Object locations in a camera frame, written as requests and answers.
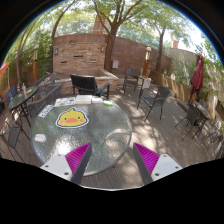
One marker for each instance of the black armchair behind table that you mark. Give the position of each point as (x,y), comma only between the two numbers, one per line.
(86,85)

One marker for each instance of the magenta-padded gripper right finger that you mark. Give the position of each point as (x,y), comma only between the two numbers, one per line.
(153,166)

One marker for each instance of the white remote-like pad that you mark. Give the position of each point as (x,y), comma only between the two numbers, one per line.
(45,111)

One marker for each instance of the dark metal chair centre right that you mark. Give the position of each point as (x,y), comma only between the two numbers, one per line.
(158,100)

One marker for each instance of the colourful printed card sheet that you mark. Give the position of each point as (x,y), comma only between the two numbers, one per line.
(65,101)

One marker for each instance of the dark chair far right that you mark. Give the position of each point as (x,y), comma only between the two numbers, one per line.
(192,117)

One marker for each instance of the stone fountain wall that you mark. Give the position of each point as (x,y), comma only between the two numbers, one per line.
(82,54)

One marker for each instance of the dark metal chair far back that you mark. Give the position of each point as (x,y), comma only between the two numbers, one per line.
(131,78)

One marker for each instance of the green and white small box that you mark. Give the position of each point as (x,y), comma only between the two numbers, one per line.
(108,103)

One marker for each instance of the mesh chair left of table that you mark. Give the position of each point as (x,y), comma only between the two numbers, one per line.
(53,93)

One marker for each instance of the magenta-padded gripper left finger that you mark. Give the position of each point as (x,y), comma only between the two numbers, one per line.
(71,166)

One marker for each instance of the round glass patio table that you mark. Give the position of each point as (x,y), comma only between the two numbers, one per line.
(109,130)

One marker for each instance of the left round patio table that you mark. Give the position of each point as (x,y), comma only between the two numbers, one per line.
(20,100)

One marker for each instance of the wooden lamp post right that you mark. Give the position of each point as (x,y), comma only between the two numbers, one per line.
(147,58)

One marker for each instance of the yellow duck mouse pad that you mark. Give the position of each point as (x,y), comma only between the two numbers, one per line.
(72,118)

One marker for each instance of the dark metal chair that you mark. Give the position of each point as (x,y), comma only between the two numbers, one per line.
(131,78)
(158,100)

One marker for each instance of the right round patio table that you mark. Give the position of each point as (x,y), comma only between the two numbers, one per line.
(204,115)

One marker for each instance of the wooden lamp post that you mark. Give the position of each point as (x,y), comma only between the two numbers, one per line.
(147,58)
(35,65)

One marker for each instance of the white open book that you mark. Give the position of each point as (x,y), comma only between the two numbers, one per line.
(83,99)

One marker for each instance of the wooden lamp post left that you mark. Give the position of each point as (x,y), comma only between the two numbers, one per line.
(35,65)

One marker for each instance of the tree trunk centre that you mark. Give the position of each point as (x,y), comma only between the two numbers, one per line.
(112,14)

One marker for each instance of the closed maroon patio umbrella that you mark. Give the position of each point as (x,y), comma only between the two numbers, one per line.
(197,78)

